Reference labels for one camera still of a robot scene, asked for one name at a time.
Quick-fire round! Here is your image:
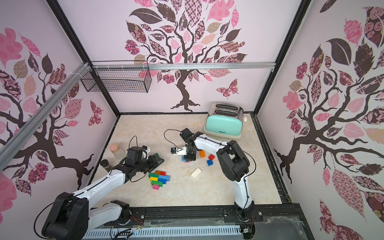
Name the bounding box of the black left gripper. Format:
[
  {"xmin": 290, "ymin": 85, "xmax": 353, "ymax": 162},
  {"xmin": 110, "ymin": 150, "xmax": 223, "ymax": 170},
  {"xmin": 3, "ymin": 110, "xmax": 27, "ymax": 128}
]
[{"xmin": 136, "ymin": 155, "xmax": 166, "ymax": 174}]

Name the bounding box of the light green lego brick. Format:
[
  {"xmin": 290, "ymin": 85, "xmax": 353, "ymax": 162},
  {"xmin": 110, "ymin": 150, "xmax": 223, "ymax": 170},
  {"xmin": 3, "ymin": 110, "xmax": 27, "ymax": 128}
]
[{"xmin": 151, "ymin": 181, "xmax": 163, "ymax": 187}]

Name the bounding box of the orange lego brick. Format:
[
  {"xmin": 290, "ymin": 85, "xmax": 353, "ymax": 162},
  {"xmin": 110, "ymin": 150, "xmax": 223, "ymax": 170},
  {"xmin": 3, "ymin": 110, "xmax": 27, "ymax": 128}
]
[{"xmin": 199, "ymin": 150, "xmax": 206, "ymax": 158}]

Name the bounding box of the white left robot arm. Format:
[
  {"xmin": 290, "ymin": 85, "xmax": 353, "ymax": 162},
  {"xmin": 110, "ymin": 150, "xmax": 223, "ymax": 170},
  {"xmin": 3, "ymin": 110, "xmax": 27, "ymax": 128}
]
[{"xmin": 36, "ymin": 154, "xmax": 164, "ymax": 240}]

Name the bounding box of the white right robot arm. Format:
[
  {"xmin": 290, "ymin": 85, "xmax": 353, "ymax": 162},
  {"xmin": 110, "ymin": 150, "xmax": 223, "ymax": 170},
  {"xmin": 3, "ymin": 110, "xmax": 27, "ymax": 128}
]
[{"xmin": 173, "ymin": 128, "xmax": 255, "ymax": 214}]

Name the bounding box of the white lego plate brick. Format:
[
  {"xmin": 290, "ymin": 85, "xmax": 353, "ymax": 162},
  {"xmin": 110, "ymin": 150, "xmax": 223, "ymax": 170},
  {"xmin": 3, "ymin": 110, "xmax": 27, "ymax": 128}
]
[{"xmin": 191, "ymin": 168, "xmax": 202, "ymax": 179}]

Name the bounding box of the cork stoppered glass bottle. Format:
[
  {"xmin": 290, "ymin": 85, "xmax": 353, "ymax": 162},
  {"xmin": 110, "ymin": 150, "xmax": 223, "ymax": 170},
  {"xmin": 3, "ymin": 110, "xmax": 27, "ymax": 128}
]
[{"xmin": 109, "ymin": 144, "xmax": 126, "ymax": 160}]

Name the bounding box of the mint green toaster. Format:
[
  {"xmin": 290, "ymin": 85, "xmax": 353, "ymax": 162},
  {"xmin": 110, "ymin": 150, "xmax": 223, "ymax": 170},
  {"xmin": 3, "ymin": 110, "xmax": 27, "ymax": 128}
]
[{"xmin": 203, "ymin": 102, "xmax": 247, "ymax": 140}]

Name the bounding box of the small dark labelled bottle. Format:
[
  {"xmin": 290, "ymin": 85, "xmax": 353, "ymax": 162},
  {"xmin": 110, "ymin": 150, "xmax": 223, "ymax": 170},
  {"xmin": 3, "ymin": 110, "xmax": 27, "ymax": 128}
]
[{"xmin": 100, "ymin": 159, "xmax": 112, "ymax": 172}]

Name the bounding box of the white vented base strip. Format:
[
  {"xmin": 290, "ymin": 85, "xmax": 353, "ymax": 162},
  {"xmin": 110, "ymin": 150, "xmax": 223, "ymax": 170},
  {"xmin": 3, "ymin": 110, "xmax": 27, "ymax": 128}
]
[{"xmin": 83, "ymin": 226, "xmax": 242, "ymax": 240}]

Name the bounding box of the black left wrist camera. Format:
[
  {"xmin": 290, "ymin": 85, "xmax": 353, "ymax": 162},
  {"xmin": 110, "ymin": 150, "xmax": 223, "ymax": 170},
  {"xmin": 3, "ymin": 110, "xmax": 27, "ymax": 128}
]
[{"xmin": 124, "ymin": 146, "xmax": 151, "ymax": 168}]

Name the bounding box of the black wire basket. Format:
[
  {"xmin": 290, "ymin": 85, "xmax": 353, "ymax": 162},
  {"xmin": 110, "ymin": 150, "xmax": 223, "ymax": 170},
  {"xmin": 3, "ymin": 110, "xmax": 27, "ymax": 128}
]
[{"xmin": 81, "ymin": 60, "xmax": 152, "ymax": 93}]

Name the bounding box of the aluminium rail back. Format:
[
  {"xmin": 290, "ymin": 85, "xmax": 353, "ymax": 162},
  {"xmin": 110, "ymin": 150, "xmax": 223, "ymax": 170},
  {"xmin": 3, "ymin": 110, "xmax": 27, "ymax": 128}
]
[{"xmin": 92, "ymin": 62, "xmax": 276, "ymax": 71}]

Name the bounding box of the aluminium rail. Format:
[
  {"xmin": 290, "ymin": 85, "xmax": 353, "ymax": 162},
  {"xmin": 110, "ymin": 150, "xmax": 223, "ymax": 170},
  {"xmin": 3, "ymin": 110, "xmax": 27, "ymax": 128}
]
[
  {"xmin": 92, "ymin": 62, "xmax": 276, "ymax": 71},
  {"xmin": 1, "ymin": 63, "xmax": 90, "ymax": 171}
]

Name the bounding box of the black enclosure frame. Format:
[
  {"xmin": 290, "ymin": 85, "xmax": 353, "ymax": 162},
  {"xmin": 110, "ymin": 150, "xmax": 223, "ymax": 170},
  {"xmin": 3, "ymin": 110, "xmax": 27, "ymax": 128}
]
[{"xmin": 44, "ymin": 0, "xmax": 313, "ymax": 240}]

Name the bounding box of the aluminium rail left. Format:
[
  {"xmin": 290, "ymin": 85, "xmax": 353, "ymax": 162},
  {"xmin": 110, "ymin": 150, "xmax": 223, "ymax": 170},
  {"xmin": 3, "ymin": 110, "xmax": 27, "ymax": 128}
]
[{"xmin": 1, "ymin": 63, "xmax": 90, "ymax": 171}]

